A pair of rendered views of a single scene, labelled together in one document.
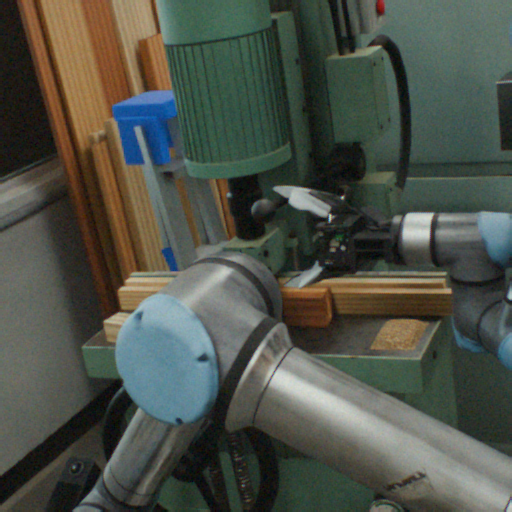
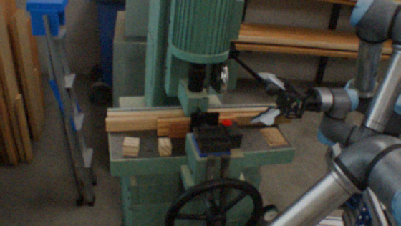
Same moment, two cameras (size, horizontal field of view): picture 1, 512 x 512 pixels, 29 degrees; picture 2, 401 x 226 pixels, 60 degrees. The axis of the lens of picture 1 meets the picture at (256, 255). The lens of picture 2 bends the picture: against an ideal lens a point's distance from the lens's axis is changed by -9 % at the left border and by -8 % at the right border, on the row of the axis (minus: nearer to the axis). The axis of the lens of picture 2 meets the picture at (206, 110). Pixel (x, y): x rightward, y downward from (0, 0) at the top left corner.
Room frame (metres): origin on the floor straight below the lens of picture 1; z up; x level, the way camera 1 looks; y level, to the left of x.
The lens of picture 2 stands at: (0.82, 0.72, 1.58)
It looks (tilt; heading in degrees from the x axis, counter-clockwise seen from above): 30 degrees down; 316
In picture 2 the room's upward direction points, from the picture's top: 8 degrees clockwise
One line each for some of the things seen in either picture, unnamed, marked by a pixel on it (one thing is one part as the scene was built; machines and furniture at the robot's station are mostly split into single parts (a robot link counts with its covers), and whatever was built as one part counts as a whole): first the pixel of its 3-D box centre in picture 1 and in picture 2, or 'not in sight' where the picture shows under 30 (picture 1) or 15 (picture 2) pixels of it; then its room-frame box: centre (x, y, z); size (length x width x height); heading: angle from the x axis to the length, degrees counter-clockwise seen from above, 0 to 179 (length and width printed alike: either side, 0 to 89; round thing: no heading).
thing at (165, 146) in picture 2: not in sight; (165, 146); (1.55, 0.16, 0.92); 0.04 x 0.03 x 0.04; 156
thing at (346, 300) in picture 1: (285, 300); (204, 121); (1.60, -0.04, 0.92); 0.66 x 0.02 x 0.04; 64
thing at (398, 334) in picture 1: (398, 330); (273, 134); (1.43, -0.20, 0.91); 0.10 x 0.07 x 0.02; 154
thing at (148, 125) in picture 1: (211, 310); (66, 109); (2.46, 0.14, 0.58); 0.27 x 0.25 x 1.16; 58
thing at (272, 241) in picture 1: (260, 255); (192, 99); (1.64, -0.01, 1.00); 0.14 x 0.07 x 0.09; 154
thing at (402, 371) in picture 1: (254, 353); (204, 151); (1.52, 0.03, 0.87); 0.61 x 0.30 x 0.06; 64
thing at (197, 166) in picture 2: not in sight; (213, 156); (1.44, 0.07, 0.92); 0.15 x 0.13 x 0.09; 64
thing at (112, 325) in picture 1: (122, 328); (131, 146); (1.60, 0.25, 0.92); 0.04 x 0.04 x 0.04; 51
